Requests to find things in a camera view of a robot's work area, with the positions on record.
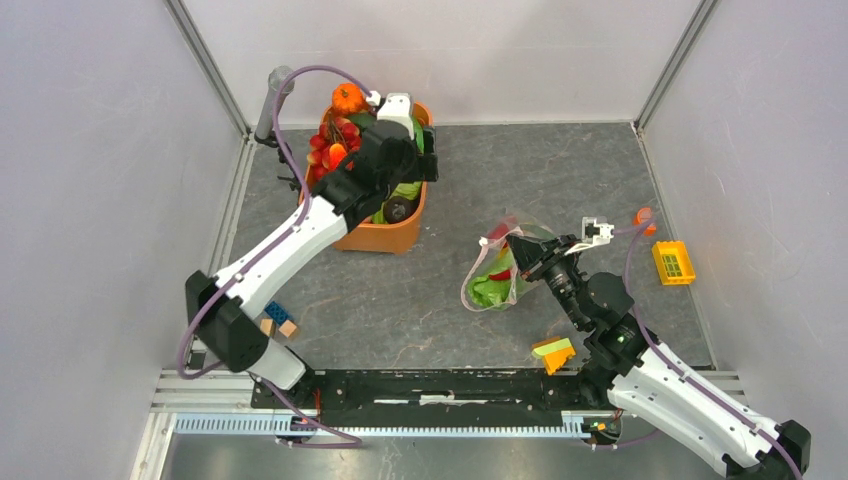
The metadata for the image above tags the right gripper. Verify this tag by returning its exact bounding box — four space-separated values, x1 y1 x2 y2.
505 233 588 330

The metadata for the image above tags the clear zip top bag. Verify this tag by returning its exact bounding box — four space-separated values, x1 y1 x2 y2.
460 211 555 312

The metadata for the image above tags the green napa cabbage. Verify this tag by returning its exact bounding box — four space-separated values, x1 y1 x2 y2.
464 269 520 311

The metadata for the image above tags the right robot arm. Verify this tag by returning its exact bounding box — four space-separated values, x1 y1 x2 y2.
506 234 811 479

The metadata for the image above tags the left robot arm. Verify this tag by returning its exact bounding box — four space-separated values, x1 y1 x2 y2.
185 120 438 408

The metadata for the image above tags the round green cabbage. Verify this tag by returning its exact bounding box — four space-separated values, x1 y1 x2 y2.
392 181 423 201

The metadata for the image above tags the green avocado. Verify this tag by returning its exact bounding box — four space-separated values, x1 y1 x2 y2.
347 112 377 132

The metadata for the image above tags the orange mini pumpkin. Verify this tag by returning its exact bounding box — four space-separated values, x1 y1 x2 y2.
331 83 369 116

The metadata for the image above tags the yellow orange toy block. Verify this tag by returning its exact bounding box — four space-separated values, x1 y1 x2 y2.
531 336 577 376

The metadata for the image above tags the orange round cap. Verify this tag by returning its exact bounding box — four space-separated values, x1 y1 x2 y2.
632 207 657 237

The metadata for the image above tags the yellow plastic crate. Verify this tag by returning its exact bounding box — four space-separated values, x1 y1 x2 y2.
651 241 696 286

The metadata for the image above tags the grey microphone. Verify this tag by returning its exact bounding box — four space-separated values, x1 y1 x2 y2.
254 65 295 144

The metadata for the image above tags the blue toy brick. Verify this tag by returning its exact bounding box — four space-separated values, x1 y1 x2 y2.
264 301 291 326

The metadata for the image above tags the wooden cube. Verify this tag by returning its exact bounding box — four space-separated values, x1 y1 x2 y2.
278 320 300 339
260 318 277 338

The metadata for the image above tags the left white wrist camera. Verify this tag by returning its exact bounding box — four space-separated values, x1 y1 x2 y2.
365 90 415 140

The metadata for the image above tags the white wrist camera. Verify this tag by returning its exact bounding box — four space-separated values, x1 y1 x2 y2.
566 217 614 255
365 90 415 140

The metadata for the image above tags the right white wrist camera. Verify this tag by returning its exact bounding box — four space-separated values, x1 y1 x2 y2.
566 217 614 255

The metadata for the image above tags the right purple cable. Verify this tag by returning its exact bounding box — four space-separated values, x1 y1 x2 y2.
612 215 806 480

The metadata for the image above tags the purple cable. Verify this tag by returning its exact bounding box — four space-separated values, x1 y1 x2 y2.
612 215 806 480
175 64 382 382

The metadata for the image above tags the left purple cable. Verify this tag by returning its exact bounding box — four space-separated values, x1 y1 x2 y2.
175 64 382 382

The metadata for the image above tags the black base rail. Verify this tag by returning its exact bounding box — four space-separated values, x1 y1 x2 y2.
251 368 625 437

